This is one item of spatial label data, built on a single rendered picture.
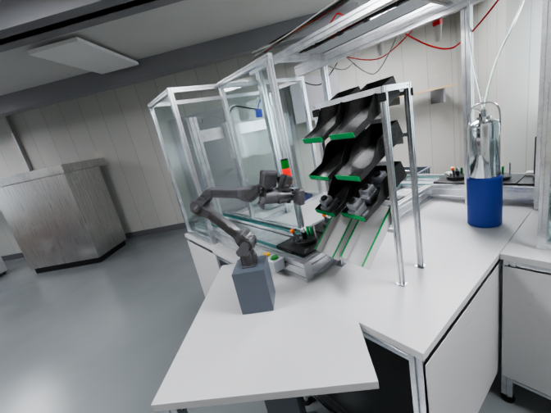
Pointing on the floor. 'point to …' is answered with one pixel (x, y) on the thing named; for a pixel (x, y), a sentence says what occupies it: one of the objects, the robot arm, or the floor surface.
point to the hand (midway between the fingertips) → (300, 194)
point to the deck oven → (61, 215)
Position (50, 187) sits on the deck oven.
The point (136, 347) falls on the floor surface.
